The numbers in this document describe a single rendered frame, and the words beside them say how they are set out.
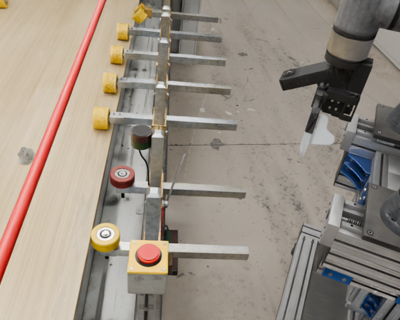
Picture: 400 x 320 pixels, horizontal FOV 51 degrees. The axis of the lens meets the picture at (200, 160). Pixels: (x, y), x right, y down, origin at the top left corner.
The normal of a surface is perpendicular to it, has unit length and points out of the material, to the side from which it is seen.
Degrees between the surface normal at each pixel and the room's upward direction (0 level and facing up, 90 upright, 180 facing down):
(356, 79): 90
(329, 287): 0
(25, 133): 0
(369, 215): 0
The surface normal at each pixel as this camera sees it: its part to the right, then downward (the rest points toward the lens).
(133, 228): 0.11, -0.76
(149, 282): 0.04, 0.65
